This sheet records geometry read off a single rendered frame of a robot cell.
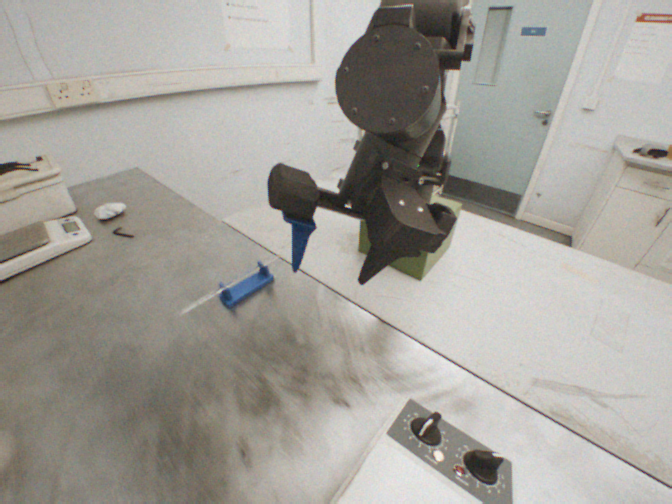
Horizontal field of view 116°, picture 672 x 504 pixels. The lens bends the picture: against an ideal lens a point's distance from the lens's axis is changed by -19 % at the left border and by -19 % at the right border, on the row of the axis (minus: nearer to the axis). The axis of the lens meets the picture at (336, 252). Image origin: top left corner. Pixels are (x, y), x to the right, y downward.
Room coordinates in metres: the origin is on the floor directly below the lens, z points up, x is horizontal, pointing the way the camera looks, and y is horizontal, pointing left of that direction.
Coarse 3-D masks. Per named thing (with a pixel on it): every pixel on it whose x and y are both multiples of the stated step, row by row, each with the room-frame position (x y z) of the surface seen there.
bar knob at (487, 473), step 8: (464, 456) 0.06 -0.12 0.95; (472, 456) 0.06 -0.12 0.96; (480, 456) 0.06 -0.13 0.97; (488, 456) 0.06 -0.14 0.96; (496, 456) 0.06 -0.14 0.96; (472, 464) 0.05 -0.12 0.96; (480, 464) 0.05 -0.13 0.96; (488, 464) 0.05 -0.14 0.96; (496, 464) 0.05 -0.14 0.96; (472, 472) 0.05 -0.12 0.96; (480, 472) 0.05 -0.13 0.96; (488, 472) 0.05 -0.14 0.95; (496, 472) 0.05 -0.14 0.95; (480, 480) 0.04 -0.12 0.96; (488, 480) 0.04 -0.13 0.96; (496, 480) 0.04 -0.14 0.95
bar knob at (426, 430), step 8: (432, 416) 0.10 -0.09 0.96; (440, 416) 0.10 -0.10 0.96; (416, 424) 0.09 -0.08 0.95; (424, 424) 0.09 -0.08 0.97; (432, 424) 0.09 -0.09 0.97; (416, 432) 0.09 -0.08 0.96; (424, 432) 0.08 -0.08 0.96; (432, 432) 0.09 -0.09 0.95; (440, 432) 0.09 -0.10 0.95; (424, 440) 0.08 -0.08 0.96; (432, 440) 0.08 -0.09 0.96; (440, 440) 0.08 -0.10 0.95
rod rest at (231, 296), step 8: (256, 272) 0.38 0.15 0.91; (264, 272) 0.37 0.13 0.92; (248, 280) 0.35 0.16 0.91; (256, 280) 0.35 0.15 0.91; (264, 280) 0.35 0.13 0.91; (272, 280) 0.36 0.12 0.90; (232, 288) 0.33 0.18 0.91; (240, 288) 0.33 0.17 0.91; (248, 288) 0.33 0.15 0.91; (256, 288) 0.34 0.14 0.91; (224, 296) 0.31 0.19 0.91; (232, 296) 0.31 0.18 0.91; (240, 296) 0.31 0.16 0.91; (232, 304) 0.30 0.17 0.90
